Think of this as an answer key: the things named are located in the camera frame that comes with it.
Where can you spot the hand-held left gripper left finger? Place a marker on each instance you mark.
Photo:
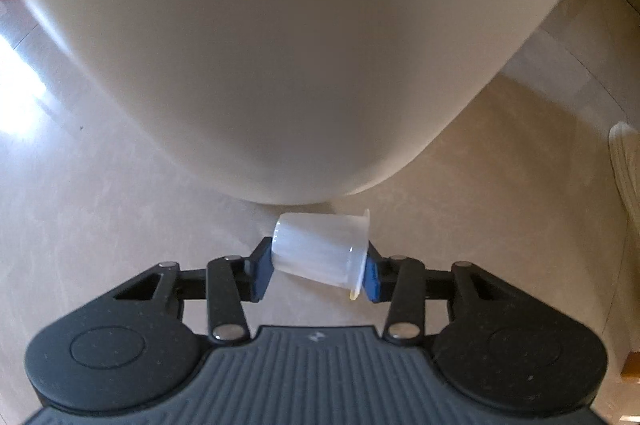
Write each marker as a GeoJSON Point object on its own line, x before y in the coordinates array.
{"type": "Point", "coordinates": [261, 272]}

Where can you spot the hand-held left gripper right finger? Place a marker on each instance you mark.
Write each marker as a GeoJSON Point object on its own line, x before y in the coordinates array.
{"type": "Point", "coordinates": [371, 282]}

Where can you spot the small white plastic cup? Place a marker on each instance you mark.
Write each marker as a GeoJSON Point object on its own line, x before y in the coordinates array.
{"type": "Point", "coordinates": [320, 247]}

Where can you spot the white round bin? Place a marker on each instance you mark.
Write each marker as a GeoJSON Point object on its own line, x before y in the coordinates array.
{"type": "Point", "coordinates": [300, 45]}

